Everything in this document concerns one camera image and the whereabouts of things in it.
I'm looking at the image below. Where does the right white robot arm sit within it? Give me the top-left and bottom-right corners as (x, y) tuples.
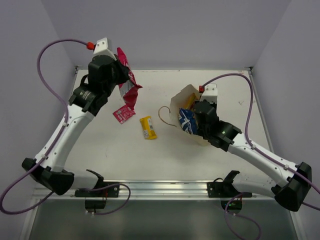
(193, 101), (312, 212)

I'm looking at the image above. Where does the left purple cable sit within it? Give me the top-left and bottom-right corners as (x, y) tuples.
(0, 38), (132, 216)

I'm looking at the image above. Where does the large red snack bag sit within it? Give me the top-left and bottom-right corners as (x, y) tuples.
(117, 47), (142, 110)

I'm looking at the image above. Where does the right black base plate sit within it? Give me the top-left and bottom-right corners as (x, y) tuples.
(206, 177), (240, 198)

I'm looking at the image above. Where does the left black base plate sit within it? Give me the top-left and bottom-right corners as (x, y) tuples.
(74, 181), (120, 198)

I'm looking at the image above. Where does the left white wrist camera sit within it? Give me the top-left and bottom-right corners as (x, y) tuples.
(86, 37), (116, 60)

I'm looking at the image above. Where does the blue white snack bag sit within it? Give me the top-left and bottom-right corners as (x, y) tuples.
(178, 108), (198, 135)

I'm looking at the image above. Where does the aluminium mounting rail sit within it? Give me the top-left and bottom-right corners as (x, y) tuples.
(32, 176), (274, 200)

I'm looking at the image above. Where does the purple cable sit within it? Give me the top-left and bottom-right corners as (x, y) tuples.
(0, 38), (132, 216)
(203, 72), (320, 240)

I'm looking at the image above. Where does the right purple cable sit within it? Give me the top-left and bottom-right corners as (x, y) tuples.
(203, 72), (320, 240)

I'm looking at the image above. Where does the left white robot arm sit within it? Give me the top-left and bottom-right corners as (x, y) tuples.
(22, 54), (130, 197)

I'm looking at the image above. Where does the small pink snack packet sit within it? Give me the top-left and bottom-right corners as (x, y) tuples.
(113, 104), (136, 124)

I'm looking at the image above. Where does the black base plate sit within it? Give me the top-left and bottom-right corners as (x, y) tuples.
(74, 181), (120, 198)
(206, 177), (240, 198)

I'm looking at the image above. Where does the orange yellow candy packet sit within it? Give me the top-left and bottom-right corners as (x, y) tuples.
(183, 93), (199, 110)

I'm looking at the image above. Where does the yellow snack packet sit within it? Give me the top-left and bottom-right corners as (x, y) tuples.
(139, 116), (158, 140)

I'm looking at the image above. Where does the brown paper bag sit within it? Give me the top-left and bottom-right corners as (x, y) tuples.
(158, 83), (218, 146)

